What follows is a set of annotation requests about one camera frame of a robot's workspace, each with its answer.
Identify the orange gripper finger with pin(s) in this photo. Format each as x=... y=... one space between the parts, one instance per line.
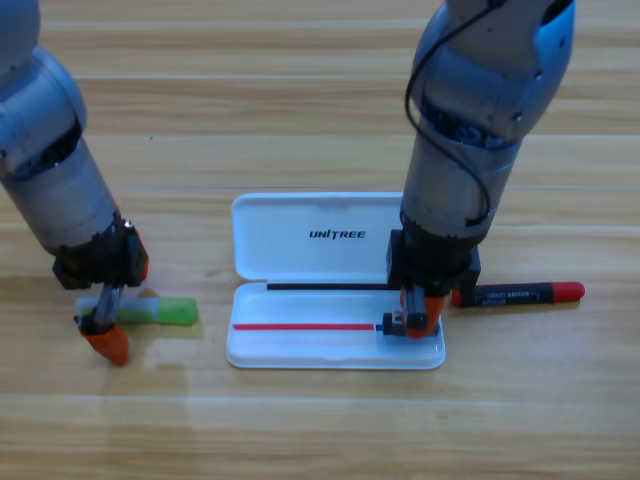
x=430 y=312
x=110 y=342
x=141 y=262

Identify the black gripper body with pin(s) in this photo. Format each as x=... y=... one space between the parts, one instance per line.
x=435 y=265
x=95 y=260

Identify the black eraser with white print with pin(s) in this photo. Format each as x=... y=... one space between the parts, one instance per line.
x=392 y=324

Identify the black marker with red ends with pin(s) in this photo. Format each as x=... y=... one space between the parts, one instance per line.
x=525 y=294

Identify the white Unitree pencil case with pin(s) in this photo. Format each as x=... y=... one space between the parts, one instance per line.
x=310 y=260

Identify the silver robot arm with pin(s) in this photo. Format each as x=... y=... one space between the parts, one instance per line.
x=55 y=190
x=465 y=150

